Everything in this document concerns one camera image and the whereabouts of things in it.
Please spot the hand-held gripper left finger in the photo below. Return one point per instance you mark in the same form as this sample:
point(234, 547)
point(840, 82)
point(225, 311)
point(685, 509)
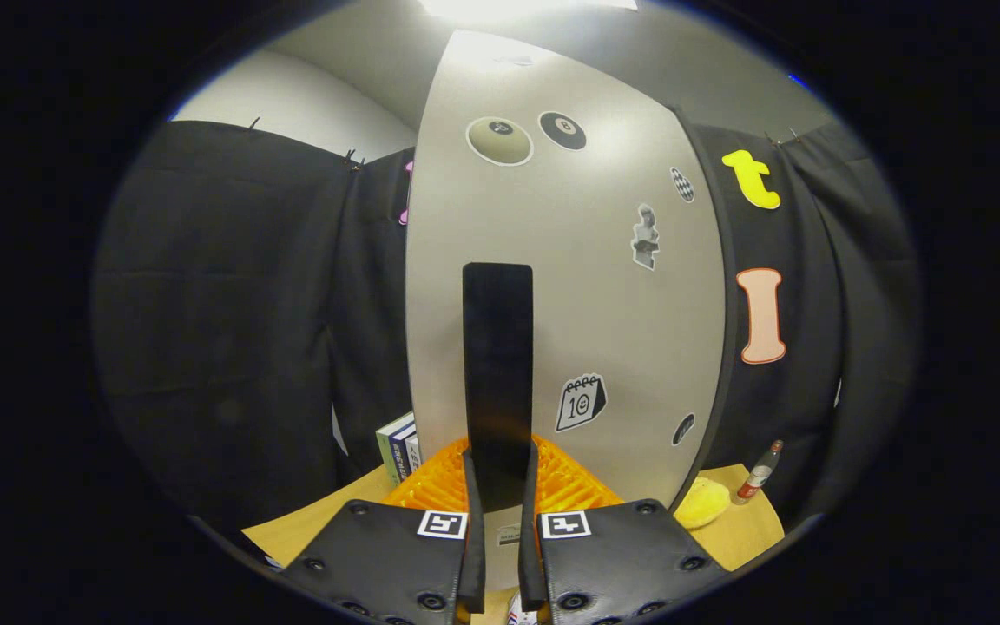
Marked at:
point(474, 555)

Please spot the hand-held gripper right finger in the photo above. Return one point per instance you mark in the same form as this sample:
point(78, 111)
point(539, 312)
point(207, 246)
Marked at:
point(530, 555)

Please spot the white striped shoe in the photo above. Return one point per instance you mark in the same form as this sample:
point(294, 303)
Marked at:
point(517, 618)

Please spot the dark grey shoe cabinet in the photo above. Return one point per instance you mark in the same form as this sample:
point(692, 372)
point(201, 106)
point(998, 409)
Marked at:
point(723, 408)

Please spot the beige shoe cabinet door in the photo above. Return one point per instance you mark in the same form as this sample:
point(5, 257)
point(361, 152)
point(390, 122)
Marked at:
point(595, 304)

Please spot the white book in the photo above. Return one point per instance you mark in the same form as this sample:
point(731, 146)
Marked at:
point(413, 453)

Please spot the dark blue book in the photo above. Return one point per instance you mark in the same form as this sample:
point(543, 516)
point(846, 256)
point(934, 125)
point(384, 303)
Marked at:
point(399, 451)

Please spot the yellow soft toy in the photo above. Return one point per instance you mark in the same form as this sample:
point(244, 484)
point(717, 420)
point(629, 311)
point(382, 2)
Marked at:
point(701, 503)

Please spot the red label plastic bottle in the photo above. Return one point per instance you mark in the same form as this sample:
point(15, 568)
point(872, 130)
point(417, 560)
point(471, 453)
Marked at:
point(756, 479)

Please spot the black backdrop cloth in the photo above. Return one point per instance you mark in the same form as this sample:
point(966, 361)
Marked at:
point(205, 347)

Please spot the large ceiling light panel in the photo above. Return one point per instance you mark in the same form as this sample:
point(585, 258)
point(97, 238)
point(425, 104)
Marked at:
point(509, 7)

